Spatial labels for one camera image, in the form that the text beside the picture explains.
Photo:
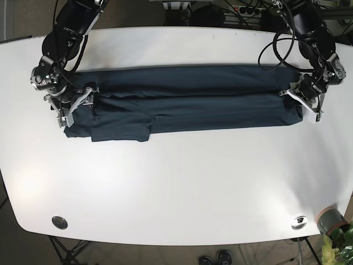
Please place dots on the person's dark shoes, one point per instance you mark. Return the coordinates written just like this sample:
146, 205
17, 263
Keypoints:
223, 257

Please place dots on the right metal table grommet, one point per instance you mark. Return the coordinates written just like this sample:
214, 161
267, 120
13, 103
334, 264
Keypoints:
299, 223

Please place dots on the left metal table grommet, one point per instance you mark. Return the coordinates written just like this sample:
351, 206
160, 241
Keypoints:
59, 222

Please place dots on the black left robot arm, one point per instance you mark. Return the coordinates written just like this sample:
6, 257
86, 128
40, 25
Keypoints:
315, 43

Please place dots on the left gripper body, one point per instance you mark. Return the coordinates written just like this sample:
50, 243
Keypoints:
310, 90

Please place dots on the dark navy blue T-shirt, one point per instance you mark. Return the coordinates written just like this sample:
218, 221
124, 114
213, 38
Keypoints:
133, 104

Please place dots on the green potted plant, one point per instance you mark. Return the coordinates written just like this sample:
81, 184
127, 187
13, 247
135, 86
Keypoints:
337, 249

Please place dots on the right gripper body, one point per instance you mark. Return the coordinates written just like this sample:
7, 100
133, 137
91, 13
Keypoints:
63, 96

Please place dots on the metal table grommet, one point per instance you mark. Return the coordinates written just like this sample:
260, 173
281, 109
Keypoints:
299, 223
59, 222

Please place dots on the grey plant pot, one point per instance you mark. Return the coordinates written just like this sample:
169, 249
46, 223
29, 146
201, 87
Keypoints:
329, 219

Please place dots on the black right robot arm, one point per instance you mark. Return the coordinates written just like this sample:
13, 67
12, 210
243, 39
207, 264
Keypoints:
62, 52

